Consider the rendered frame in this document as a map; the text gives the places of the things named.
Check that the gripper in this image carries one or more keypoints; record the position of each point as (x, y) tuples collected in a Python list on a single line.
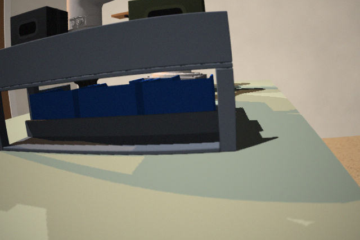
[(86, 83)]

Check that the grey metal shelf frame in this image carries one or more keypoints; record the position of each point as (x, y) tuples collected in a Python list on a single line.
[(188, 41)]

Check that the blue bin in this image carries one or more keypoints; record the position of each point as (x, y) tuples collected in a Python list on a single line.
[(162, 79), (176, 96), (55, 104), (117, 100)]

